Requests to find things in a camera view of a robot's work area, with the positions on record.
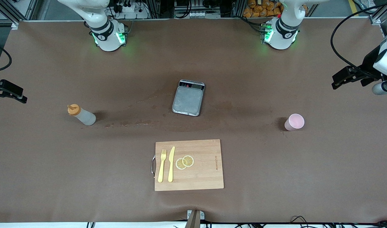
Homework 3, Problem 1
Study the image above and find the pink plastic cup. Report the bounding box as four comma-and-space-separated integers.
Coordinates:
284, 113, 305, 131

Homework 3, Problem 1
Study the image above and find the sauce bottle with orange cap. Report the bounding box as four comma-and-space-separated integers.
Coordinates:
67, 104, 97, 126

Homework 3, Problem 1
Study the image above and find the bag of orange snacks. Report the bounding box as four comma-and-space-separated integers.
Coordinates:
243, 0, 309, 18

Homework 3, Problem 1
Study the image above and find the brown table cover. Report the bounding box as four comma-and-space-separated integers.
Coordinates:
0, 17, 387, 224

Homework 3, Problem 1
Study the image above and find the white power strip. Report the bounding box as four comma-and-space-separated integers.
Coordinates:
113, 2, 149, 19

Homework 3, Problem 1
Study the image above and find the silver kitchen scale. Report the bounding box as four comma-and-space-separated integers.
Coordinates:
172, 79, 206, 117

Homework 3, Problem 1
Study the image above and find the yellow plastic fork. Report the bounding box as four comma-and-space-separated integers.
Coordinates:
158, 149, 167, 183

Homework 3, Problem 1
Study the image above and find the wooden cutting board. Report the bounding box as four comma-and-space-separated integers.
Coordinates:
151, 139, 224, 192

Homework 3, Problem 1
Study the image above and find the yellow plastic knife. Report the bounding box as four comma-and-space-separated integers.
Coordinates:
168, 146, 175, 182

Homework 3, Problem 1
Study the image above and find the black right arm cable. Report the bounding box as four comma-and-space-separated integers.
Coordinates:
0, 41, 12, 72

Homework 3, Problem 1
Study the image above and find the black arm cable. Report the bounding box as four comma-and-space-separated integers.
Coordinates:
330, 2, 387, 78
0, 41, 12, 72

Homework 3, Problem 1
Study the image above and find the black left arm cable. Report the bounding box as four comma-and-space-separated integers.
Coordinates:
330, 2, 387, 78

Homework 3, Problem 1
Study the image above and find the aluminium frame profile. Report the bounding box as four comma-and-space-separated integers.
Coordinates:
369, 13, 387, 36
0, 0, 39, 29

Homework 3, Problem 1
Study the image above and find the black floor cable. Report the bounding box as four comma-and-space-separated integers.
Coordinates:
290, 215, 387, 228

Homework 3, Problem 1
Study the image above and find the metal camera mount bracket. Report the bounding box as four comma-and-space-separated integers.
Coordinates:
184, 210, 205, 228

